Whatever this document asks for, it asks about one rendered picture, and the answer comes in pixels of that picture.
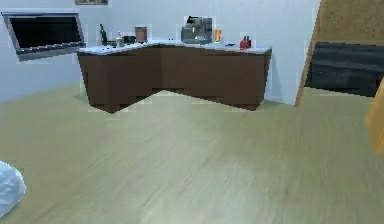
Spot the dark green wine bottle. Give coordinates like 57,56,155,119
99,23,109,47

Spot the grey framed television set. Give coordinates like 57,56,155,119
1,11,87,63

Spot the brown corner kitchen counter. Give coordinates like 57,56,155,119
76,40,273,114

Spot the framed wall picture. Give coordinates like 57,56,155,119
74,0,109,6

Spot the brown cylindrical canister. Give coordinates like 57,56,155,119
134,26,148,44

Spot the red soap bottle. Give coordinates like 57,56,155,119
239,35,252,51

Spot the orange wooden door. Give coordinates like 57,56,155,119
364,78,384,156

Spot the dark grey sofa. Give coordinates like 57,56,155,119
304,41,384,98

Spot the silver coffee machine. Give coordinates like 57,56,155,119
180,15,214,45

